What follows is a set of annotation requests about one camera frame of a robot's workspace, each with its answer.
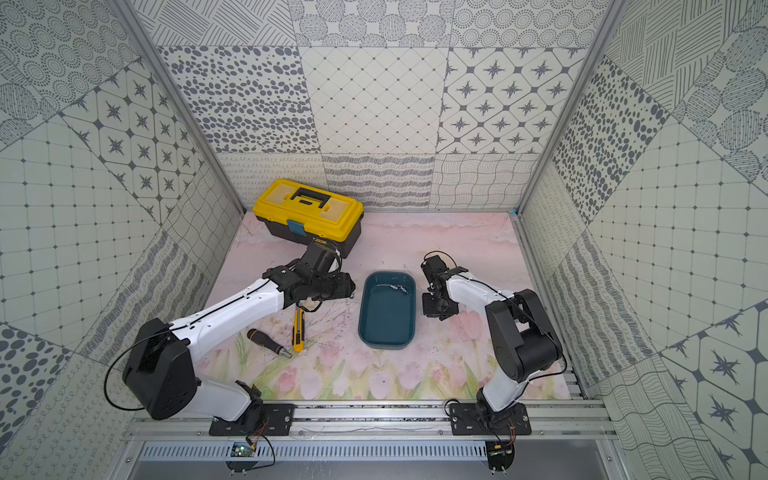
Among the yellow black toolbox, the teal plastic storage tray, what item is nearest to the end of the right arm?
the teal plastic storage tray

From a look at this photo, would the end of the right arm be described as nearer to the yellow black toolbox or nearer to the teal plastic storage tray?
the teal plastic storage tray

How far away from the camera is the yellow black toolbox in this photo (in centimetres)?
97

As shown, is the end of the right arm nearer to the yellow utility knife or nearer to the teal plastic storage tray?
the teal plastic storage tray

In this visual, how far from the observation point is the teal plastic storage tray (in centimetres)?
87

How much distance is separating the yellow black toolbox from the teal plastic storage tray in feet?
0.58
